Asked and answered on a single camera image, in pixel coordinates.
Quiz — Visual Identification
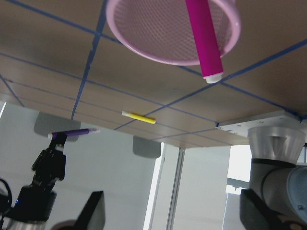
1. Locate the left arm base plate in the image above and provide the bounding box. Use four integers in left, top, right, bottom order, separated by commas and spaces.
216, 110, 307, 137

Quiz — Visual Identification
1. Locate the pink mesh cup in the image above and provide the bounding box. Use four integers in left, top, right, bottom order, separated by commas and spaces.
106, 0, 241, 66

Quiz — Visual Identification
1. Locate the pink marker pen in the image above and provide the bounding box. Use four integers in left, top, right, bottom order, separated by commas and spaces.
186, 0, 224, 84

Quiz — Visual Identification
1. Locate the yellow highlighter pen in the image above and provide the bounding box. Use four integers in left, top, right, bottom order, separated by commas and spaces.
121, 111, 156, 124

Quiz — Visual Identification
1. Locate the purple marker pen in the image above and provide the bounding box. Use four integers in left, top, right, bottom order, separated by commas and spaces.
47, 128, 100, 140

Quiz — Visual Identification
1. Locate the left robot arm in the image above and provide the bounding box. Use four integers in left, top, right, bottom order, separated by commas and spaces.
0, 126, 307, 230

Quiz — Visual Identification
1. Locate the aluminium frame post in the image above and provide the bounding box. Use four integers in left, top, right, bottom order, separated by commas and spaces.
166, 147, 186, 230

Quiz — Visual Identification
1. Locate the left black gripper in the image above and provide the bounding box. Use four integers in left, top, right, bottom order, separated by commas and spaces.
7, 133, 67, 223

